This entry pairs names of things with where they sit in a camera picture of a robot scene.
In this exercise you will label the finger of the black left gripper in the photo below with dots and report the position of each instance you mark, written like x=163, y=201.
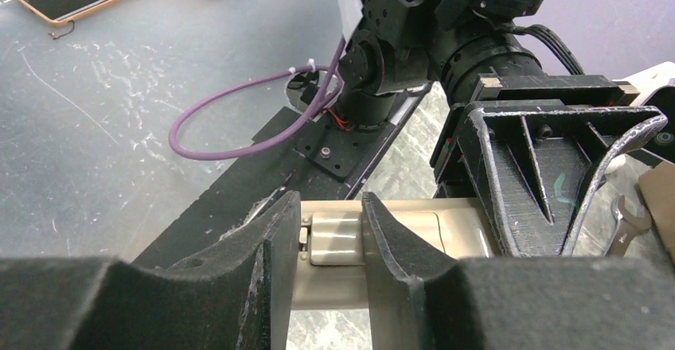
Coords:
x=535, y=168

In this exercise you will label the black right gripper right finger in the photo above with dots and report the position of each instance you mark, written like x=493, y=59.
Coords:
x=513, y=303

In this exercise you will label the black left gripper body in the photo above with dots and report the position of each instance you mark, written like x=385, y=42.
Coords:
x=488, y=66

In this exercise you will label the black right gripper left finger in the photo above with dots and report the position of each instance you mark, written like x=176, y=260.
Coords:
x=235, y=294

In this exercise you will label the white remote control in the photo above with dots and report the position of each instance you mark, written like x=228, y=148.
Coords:
x=465, y=234

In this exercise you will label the beige battery compartment cover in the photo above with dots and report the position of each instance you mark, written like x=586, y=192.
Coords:
x=335, y=238

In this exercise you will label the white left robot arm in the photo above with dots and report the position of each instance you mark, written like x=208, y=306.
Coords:
x=387, y=48

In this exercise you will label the silver open-end wrench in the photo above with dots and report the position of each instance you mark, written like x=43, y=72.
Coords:
x=628, y=226

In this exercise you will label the tan plastic toolbox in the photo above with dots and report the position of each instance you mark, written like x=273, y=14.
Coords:
x=657, y=189

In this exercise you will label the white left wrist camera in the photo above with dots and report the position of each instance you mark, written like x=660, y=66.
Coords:
x=655, y=86

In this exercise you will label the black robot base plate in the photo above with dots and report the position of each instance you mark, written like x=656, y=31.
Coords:
x=320, y=162

